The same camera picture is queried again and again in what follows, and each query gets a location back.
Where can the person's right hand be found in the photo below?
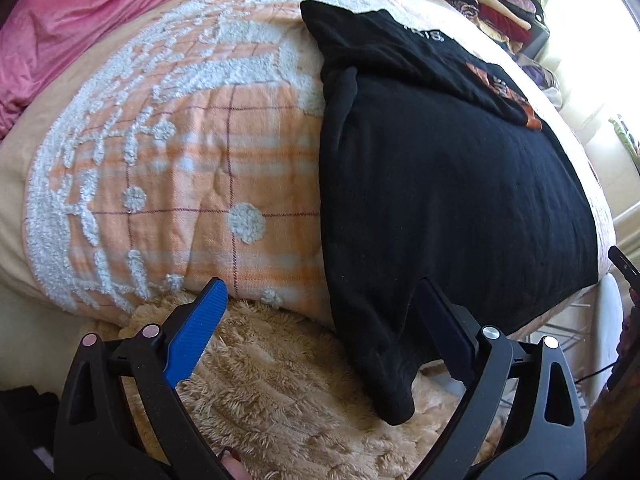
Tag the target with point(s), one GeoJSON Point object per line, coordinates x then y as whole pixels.
{"type": "Point", "coordinates": [628, 342]}

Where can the black t-shirt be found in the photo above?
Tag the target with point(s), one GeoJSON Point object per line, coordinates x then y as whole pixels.
{"type": "Point", "coordinates": [450, 210]}

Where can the green patterned cloth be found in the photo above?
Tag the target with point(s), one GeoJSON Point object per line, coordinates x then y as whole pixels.
{"type": "Point", "coordinates": [625, 135]}

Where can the white stool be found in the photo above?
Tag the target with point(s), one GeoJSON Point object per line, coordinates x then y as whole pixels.
{"type": "Point", "coordinates": [607, 305]}

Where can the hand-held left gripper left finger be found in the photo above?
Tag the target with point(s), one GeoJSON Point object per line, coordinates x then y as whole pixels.
{"type": "Point", "coordinates": [195, 335]}

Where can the person's left hand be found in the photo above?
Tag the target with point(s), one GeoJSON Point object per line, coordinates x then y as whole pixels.
{"type": "Point", "coordinates": [235, 470]}

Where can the dark cloth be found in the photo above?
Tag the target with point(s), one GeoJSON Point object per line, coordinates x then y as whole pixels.
{"type": "Point", "coordinates": [25, 435]}

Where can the pink quilt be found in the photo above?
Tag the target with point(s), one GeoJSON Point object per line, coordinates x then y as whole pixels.
{"type": "Point", "coordinates": [75, 20]}

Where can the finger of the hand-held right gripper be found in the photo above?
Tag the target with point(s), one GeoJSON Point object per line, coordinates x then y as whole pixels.
{"type": "Point", "coordinates": [622, 265]}

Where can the stack of folded clothes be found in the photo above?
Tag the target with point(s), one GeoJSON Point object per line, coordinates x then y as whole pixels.
{"type": "Point", "coordinates": [500, 10]}

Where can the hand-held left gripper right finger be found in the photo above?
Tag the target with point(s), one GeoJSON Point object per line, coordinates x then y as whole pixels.
{"type": "Point", "coordinates": [447, 335]}

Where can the orange plaid tufted bedspread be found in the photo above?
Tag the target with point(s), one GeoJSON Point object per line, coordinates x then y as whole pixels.
{"type": "Point", "coordinates": [200, 160]}

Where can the beige fluffy blanket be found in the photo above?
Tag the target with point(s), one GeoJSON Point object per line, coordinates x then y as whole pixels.
{"type": "Point", "coordinates": [300, 385]}

